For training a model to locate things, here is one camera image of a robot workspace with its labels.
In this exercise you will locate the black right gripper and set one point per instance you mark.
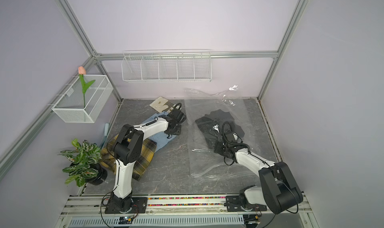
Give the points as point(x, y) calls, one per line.
point(217, 148)

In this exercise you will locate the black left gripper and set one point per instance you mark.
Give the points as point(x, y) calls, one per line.
point(178, 132)

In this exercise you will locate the light blue shirt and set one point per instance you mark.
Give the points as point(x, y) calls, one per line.
point(161, 139)

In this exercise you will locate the clear plastic vacuum bag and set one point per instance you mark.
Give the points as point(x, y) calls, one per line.
point(204, 163)

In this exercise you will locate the black shirt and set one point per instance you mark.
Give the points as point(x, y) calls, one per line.
point(210, 126)

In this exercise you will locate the yellow plaid shirt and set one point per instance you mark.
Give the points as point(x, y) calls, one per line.
point(148, 150)

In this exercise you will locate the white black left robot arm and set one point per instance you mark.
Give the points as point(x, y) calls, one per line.
point(127, 151)

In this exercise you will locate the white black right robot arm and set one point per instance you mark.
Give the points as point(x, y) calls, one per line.
point(278, 188)

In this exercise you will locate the cream green work glove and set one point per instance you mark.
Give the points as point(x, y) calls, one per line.
point(162, 105)

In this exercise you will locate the green potted plant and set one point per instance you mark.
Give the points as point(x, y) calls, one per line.
point(85, 165)

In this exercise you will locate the pink artificial tulip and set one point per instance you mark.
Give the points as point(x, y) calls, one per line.
point(85, 85)

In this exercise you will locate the white wire wall shelf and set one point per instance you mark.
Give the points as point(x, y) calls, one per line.
point(167, 65)

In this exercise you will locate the white wire side basket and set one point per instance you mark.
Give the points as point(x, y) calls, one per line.
point(69, 106)

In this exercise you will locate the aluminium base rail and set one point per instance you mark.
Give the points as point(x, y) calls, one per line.
point(159, 205)

